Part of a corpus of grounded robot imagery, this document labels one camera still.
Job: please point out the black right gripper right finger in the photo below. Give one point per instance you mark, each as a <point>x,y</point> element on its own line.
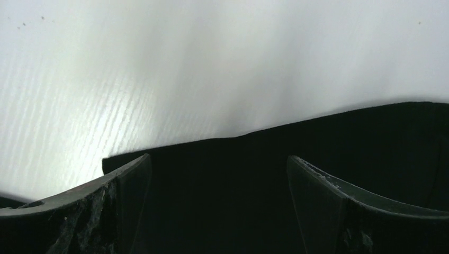
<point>336,216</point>

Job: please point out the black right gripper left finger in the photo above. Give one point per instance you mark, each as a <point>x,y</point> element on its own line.
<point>104,215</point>

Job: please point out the black t-shirt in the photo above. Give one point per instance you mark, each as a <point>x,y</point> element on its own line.
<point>232,195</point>

